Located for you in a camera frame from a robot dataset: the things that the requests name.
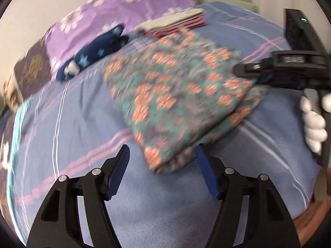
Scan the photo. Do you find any blue striped bed sheet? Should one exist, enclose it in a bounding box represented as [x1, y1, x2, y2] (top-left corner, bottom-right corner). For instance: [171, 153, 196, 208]
[0, 1, 324, 248]

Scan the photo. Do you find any person's right hand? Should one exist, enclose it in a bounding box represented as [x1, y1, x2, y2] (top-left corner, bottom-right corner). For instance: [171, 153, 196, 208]
[299, 89, 328, 156]

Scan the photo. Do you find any navy star print cloth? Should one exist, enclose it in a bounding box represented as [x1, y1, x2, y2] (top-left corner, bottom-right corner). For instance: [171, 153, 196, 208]
[55, 24, 130, 81]

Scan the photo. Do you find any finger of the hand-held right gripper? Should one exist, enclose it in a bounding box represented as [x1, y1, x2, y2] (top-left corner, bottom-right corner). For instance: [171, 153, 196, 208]
[256, 74, 306, 90]
[232, 62, 275, 78]

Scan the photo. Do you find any beige folded cloth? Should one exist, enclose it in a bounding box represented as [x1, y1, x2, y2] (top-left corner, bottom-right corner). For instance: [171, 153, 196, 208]
[136, 8, 205, 31]

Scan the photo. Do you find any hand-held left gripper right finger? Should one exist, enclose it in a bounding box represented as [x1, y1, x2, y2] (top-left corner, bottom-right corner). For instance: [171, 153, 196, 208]
[196, 145, 302, 248]

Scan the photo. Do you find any tan crumpled cloth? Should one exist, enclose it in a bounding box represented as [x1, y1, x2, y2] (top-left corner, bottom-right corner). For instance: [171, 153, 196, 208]
[2, 77, 24, 110]

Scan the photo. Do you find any dark gold tree pillow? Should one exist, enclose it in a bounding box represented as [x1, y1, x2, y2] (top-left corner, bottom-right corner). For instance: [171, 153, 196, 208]
[13, 37, 57, 99]

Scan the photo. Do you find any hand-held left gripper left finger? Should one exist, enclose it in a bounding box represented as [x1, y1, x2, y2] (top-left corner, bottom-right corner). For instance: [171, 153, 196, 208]
[26, 145, 130, 248]

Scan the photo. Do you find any purple floral pillow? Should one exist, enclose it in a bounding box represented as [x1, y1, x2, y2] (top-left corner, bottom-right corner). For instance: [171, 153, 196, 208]
[45, 0, 196, 70]

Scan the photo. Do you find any green cloth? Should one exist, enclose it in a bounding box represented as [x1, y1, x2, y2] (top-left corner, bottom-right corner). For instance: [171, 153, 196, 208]
[204, 0, 258, 13]

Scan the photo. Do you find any teal orange floral cloth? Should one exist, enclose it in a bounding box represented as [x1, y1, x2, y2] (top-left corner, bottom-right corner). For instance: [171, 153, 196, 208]
[102, 27, 270, 175]

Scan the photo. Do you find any pink folded cloth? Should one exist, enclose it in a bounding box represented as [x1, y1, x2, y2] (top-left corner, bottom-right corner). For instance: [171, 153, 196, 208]
[144, 18, 208, 38]

